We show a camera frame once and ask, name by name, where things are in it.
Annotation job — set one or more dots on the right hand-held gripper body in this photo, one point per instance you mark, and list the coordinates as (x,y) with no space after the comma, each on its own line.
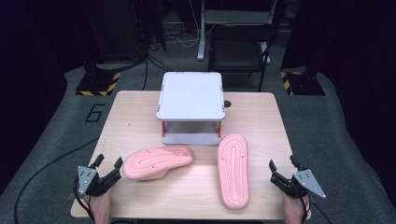
(300,185)

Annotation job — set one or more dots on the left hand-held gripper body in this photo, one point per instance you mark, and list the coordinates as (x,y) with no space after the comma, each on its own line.
(93,183)

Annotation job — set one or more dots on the pink slipper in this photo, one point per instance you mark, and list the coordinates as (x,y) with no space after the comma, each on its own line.
(157,161)
(233,171)

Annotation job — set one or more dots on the white shoe rack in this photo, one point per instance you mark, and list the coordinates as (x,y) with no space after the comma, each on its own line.
(190,96)

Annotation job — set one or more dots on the person's left hand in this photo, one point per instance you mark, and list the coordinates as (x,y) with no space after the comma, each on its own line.
(101,205)

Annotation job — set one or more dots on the person's right hand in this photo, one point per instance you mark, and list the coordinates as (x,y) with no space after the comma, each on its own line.
(294,210)

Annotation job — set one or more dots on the black table grommet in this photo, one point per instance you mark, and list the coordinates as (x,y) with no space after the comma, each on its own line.
(227,104)

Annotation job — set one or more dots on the black stand base striped tape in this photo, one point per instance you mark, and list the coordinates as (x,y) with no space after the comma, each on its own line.
(303,84)
(98,82)

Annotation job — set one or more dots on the black chair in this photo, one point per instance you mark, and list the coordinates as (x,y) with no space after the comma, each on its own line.
(236,53)

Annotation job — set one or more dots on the white metal desk frame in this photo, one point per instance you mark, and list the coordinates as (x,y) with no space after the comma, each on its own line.
(202,31)

